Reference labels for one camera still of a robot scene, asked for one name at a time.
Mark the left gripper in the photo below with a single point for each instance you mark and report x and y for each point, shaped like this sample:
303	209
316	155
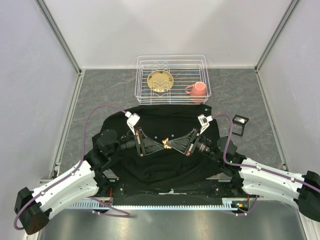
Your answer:
144	144

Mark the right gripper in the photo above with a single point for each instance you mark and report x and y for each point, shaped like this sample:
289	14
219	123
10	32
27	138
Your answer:
182	143

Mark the black button-up shirt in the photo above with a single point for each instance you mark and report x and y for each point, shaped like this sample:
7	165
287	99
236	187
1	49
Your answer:
166	168

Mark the blue leaf brooch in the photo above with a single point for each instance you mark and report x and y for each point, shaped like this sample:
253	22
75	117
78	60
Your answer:
165	143

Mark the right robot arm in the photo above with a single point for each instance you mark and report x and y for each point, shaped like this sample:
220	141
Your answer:
238	166

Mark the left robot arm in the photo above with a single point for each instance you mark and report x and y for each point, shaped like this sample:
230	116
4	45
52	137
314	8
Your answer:
34	208

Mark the pink ceramic mug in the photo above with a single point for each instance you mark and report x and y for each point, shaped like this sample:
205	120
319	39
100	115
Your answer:
197	92

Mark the yellow floral plate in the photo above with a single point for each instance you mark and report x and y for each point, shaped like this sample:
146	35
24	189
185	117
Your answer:
160	81

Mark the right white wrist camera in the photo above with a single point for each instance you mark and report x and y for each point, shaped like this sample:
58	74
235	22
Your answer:
204	122

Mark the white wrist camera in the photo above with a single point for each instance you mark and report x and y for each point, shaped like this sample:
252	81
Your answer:
204	122
132	120

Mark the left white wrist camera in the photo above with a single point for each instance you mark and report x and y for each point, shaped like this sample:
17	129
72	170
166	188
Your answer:
132	120

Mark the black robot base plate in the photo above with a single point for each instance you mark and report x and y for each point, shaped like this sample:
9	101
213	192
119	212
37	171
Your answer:
209	191

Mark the small black frame stand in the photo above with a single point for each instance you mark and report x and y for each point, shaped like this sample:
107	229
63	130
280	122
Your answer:
239	123

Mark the white wire dish rack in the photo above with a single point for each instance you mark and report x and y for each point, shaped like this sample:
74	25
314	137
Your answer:
186	70

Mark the aluminium frame rail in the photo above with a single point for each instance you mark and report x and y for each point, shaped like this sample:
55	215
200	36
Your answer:
286	191

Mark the grey slotted cable duct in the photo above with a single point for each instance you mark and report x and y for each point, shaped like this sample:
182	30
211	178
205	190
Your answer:
89	204

